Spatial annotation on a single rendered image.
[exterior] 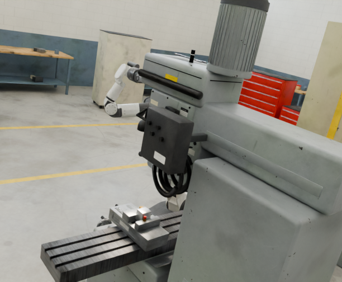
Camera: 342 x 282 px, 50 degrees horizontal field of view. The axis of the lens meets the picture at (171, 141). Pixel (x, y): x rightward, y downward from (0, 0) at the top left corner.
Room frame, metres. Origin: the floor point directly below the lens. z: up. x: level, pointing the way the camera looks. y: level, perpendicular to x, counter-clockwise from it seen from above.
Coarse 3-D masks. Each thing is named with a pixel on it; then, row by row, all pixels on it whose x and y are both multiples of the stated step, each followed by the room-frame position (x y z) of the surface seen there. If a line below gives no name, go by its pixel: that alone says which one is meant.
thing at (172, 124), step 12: (156, 108) 1.42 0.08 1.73; (156, 120) 1.36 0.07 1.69; (168, 120) 1.31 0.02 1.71; (180, 120) 1.30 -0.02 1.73; (144, 132) 1.41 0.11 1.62; (156, 132) 1.35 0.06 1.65; (168, 132) 1.30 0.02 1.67; (180, 132) 1.28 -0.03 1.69; (144, 144) 1.40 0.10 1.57; (156, 144) 1.34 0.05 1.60; (168, 144) 1.29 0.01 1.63; (180, 144) 1.29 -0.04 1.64; (144, 156) 1.39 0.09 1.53; (156, 156) 1.33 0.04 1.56; (168, 156) 1.28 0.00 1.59; (180, 156) 1.30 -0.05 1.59; (168, 168) 1.27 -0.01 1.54; (180, 168) 1.30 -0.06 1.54
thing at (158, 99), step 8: (152, 96) 1.80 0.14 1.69; (160, 96) 1.76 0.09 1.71; (168, 96) 1.72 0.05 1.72; (152, 104) 1.80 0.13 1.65; (160, 104) 1.75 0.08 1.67; (168, 104) 1.71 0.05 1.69; (176, 104) 1.67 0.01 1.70; (184, 104) 1.63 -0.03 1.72; (184, 112) 1.62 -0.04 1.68; (192, 112) 1.58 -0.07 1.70; (192, 120) 1.58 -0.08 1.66
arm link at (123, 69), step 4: (124, 64) 2.33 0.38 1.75; (120, 68) 2.34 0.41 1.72; (124, 68) 2.31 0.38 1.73; (116, 72) 2.34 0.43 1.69; (120, 72) 2.32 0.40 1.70; (124, 72) 2.31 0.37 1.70; (116, 76) 2.32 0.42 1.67; (120, 76) 2.30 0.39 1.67; (116, 80) 2.32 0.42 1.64; (120, 80) 2.31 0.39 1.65; (120, 84) 2.32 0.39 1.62; (124, 84) 2.34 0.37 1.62
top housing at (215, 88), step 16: (144, 64) 1.87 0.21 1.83; (160, 64) 1.77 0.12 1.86; (176, 64) 1.69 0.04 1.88; (192, 64) 1.72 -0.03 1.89; (144, 80) 1.85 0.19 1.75; (176, 80) 1.67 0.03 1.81; (192, 80) 1.60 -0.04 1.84; (208, 80) 1.55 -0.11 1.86; (224, 80) 1.62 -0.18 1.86; (240, 80) 1.69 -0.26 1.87; (176, 96) 1.66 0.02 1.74; (208, 96) 1.57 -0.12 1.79; (224, 96) 1.63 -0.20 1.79
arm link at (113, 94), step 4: (116, 84) 2.32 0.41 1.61; (112, 88) 2.33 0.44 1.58; (116, 88) 2.32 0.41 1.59; (120, 88) 2.33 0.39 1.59; (108, 92) 2.32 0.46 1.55; (112, 92) 2.31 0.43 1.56; (116, 92) 2.32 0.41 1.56; (120, 92) 2.34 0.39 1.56; (108, 96) 2.31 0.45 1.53; (112, 96) 2.31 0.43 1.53; (116, 96) 2.32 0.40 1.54; (104, 100) 2.32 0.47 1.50; (108, 100) 2.30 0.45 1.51; (112, 100) 2.31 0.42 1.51; (104, 104) 2.29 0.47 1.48
